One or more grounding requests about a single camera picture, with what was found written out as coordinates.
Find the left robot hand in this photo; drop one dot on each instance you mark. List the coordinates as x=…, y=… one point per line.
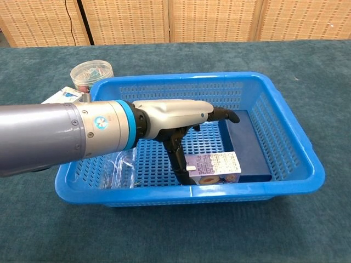
x=175, y=112

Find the small purple snack packet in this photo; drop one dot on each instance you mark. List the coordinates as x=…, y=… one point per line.
x=216, y=167

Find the clear water bottle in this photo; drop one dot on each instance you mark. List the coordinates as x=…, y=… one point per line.
x=120, y=170

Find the dark blue long box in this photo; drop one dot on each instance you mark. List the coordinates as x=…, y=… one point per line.
x=249, y=142

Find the round clear container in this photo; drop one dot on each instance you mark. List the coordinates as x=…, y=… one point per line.
x=91, y=75

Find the white red carton box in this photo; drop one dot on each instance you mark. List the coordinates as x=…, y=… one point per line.
x=65, y=95

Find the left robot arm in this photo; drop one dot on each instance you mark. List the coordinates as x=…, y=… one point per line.
x=55, y=134

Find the blue plastic basket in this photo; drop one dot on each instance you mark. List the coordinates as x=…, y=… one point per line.
x=192, y=193

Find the bamboo folding screen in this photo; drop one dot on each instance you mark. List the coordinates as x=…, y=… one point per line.
x=214, y=19

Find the teal table mat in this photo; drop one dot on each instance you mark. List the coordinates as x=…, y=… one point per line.
x=175, y=235

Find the black tripod pole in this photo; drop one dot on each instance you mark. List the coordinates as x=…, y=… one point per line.
x=85, y=24

